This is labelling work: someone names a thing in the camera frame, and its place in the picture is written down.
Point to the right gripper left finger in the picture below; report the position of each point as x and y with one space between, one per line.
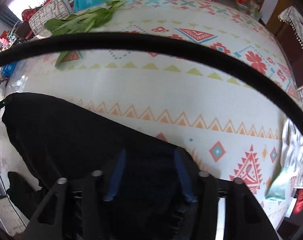
115 176

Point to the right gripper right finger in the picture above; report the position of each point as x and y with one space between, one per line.
184 177

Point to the black pants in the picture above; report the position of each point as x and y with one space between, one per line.
71 150

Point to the patterned tablecloth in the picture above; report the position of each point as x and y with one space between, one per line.
230 129

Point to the blue tissue pack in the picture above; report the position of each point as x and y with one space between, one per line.
8 69

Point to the green leafy vegetables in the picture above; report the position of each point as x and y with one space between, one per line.
84 22

